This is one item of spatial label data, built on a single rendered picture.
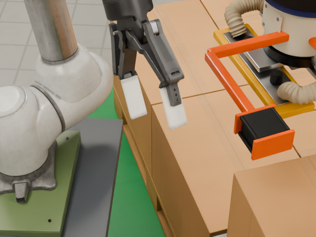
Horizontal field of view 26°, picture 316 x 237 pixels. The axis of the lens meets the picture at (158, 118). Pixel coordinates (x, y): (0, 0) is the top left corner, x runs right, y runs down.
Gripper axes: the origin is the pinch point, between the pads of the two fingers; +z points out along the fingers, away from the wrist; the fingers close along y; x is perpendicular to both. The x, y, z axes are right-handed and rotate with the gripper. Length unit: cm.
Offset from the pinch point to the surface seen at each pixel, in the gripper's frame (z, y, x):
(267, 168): 33, -37, 43
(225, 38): 1, -48, 47
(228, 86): 5.6, -20.4, 27.1
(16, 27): 2, -270, 59
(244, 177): 33, -37, 36
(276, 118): 11.3, -7.5, 28.0
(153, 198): 73, -144, 57
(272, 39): 1, -27, 45
